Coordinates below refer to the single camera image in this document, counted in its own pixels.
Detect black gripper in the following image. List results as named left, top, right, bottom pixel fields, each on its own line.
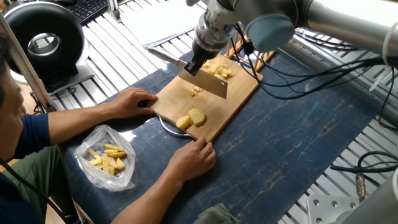
left=184, top=20, right=236, bottom=75

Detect steel cleaver knife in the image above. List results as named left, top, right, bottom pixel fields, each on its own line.
left=147, top=47, right=229, bottom=99

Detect bamboo cutting board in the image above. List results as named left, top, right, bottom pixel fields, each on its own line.
left=151, top=53, right=263, bottom=147

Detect person's left forearm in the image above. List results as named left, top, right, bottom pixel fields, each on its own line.
left=16, top=103, right=116, bottom=156

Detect person's right forearm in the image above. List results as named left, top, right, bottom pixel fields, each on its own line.
left=117, top=174, right=182, bottom=224

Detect person's left hand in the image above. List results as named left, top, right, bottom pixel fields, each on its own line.
left=106, top=87, right=159, bottom=120

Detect person's right hand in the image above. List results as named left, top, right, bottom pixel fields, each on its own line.
left=167, top=138, right=217, bottom=184

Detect white sheet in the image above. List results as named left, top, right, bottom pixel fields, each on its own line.
left=120, top=0, right=201, bottom=50

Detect wooden knife rack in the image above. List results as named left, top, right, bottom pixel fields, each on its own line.
left=227, top=34, right=279, bottom=70

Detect dark blue marble mat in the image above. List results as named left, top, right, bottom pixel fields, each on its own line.
left=59, top=53, right=387, bottom=224

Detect black keyboard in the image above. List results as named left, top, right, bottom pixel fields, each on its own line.
left=59, top=0, right=111, bottom=27

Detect plastic bag of potato sticks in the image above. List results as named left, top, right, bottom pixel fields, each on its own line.
left=75, top=124, right=136, bottom=191

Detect grey-green cloth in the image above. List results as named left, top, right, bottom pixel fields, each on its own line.
left=192, top=202, right=242, bottom=224

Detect wooden pole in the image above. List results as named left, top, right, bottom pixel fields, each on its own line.
left=0, top=12, right=58, bottom=120

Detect metal mounting plate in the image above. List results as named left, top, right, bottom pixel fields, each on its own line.
left=305, top=194, right=368, bottom=224

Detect olive trousers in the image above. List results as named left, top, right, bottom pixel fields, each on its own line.
left=0, top=146, right=85, bottom=224

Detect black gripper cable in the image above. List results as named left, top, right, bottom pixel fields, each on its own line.
left=233, top=25, right=398, bottom=100

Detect black round ring lamp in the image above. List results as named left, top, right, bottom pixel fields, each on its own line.
left=0, top=2, right=94, bottom=94

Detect black cable with plug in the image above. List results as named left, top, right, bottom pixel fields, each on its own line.
left=330, top=152, right=398, bottom=190

